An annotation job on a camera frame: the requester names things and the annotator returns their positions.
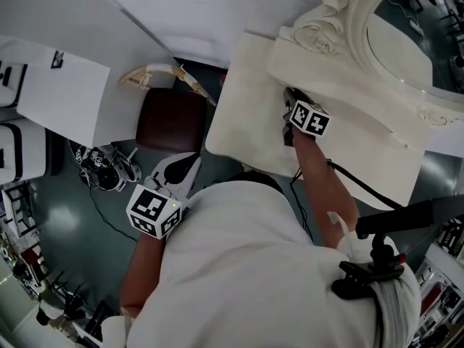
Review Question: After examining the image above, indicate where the white ornate dressing table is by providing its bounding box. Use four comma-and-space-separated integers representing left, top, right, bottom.
204, 30, 432, 210

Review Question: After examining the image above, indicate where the thick black gripper cable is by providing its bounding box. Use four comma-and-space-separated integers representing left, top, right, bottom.
289, 157, 403, 210

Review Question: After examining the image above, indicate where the person's white shirt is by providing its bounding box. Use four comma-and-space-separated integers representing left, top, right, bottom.
101, 181, 423, 348

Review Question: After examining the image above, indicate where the white black-edged appliance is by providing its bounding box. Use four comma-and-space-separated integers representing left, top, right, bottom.
0, 60, 29, 109

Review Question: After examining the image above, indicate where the white air purifier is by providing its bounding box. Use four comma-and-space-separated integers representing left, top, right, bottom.
0, 117, 62, 184

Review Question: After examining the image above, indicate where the white device heap with cables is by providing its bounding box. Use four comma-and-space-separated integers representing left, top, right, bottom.
68, 141, 142, 192

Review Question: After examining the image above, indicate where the cluttered white shelf unit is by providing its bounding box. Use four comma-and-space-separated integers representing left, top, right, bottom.
413, 215, 464, 348

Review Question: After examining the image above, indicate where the black clamp camera mount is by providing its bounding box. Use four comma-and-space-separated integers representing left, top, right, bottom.
331, 196, 464, 300

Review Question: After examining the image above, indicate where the grey shoulder strap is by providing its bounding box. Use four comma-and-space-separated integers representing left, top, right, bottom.
375, 281, 409, 348

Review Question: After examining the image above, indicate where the person's right forearm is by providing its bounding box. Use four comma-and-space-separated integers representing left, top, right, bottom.
291, 132, 360, 249

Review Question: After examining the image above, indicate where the person's black trouser leg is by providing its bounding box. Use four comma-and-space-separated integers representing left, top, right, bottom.
224, 170, 286, 195

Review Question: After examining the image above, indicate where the thin black floor cable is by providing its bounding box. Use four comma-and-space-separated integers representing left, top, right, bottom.
88, 190, 141, 244

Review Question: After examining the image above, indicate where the cluttered black rack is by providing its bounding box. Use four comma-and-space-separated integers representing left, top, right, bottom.
0, 183, 120, 348

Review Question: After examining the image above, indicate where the brown seat cream chair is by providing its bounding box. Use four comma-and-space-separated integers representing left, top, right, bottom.
119, 62, 218, 155

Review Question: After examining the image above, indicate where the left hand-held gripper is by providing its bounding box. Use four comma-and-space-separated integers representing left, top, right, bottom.
126, 152, 202, 239

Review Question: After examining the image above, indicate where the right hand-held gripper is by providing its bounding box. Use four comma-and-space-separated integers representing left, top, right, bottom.
282, 87, 331, 147

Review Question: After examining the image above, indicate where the person's left forearm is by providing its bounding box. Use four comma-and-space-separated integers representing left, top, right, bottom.
119, 230, 171, 318

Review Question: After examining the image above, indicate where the oval mirror ornate white frame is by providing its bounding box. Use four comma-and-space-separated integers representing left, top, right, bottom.
278, 0, 464, 126

